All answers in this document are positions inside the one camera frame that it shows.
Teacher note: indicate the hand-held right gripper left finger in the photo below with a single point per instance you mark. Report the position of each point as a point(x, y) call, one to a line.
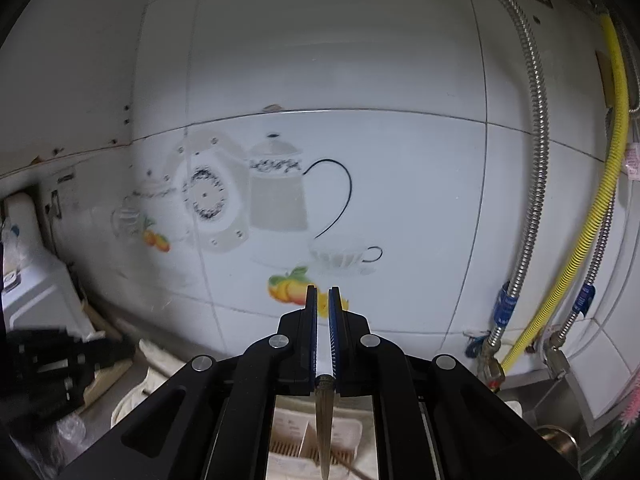
point(312, 340)

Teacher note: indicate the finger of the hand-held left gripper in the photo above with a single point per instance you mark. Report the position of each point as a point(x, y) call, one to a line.
point(107, 352)

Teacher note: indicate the black wall socket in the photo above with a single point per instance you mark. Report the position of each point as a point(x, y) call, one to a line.
point(55, 205)

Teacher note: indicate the pink paper label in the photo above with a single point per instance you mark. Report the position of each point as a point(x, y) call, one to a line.
point(632, 160)

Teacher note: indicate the metal pipe valve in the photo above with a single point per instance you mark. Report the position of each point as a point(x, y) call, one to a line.
point(555, 355)

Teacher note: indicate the white roll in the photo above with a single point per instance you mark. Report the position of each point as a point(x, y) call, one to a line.
point(20, 220)

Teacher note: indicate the beige plastic utensil holder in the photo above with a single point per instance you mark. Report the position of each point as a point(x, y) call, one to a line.
point(295, 425)

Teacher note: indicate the cream quilted printed mat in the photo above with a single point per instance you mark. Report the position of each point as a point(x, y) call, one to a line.
point(150, 365)

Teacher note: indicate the white kitchen appliance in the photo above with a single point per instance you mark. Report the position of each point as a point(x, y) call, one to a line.
point(40, 290)

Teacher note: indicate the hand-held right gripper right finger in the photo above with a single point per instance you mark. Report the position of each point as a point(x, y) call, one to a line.
point(334, 340)

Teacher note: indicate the pink bottle brush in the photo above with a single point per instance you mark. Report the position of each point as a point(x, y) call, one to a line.
point(631, 407)

